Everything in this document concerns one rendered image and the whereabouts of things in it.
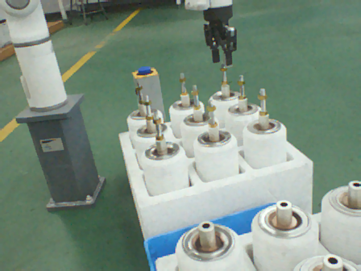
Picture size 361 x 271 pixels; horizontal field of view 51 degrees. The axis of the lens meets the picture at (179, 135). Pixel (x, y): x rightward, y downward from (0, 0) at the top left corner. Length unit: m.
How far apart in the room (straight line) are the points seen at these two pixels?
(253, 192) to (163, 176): 0.20
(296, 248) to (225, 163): 0.31
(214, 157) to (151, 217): 0.18
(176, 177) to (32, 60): 0.47
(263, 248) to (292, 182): 0.32
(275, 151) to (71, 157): 0.55
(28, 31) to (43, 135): 0.27
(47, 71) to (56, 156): 0.23
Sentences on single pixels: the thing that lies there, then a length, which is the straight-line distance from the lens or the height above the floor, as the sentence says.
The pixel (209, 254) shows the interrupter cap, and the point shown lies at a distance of 0.54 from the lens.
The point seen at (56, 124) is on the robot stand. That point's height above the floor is 0.27.
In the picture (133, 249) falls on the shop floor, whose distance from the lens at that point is 0.96.
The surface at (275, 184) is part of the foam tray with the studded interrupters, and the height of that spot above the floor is 0.15.
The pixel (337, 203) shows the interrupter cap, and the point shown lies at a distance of 0.63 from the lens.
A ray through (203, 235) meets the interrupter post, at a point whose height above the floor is 0.27.
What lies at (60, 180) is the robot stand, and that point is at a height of 0.10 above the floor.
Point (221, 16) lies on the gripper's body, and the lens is 0.99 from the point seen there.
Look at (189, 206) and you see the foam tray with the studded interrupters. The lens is 0.80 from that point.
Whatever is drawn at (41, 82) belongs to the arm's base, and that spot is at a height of 0.38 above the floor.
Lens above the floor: 0.62
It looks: 25 degrees down
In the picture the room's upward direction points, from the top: 8 degrees counter-clockwise
